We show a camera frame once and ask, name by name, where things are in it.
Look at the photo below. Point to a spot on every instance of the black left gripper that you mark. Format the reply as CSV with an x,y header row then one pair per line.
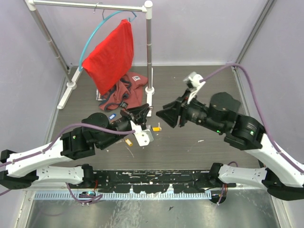
x,y
140,112

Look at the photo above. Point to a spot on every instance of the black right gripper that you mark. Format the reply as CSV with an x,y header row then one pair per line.
x,y
170,111

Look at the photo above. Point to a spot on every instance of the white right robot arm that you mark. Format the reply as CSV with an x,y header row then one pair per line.
x,y
281,176

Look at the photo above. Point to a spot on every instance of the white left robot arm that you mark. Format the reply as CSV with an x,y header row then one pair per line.
x,y
76,141

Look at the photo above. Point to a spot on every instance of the dark red crumpled shirt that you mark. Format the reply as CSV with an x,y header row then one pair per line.
x,y
126,93

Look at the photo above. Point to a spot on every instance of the bright red shirt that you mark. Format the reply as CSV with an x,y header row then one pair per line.
x,y
112,58

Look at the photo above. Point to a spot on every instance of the teal clothes hanger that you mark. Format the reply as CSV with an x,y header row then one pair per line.
x,y
92,38

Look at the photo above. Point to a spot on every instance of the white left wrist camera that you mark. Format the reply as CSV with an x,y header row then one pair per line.
x,y
143,137

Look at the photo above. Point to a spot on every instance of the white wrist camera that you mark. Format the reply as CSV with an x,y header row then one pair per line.
x,y
194,83
143,137

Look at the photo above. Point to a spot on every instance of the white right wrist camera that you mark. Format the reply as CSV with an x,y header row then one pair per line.
x,y
194,83

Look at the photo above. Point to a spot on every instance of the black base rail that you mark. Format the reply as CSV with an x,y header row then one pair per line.
x,y
149,181

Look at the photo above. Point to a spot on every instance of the grey slotted cable duct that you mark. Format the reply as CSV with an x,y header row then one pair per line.
x,y
169,195

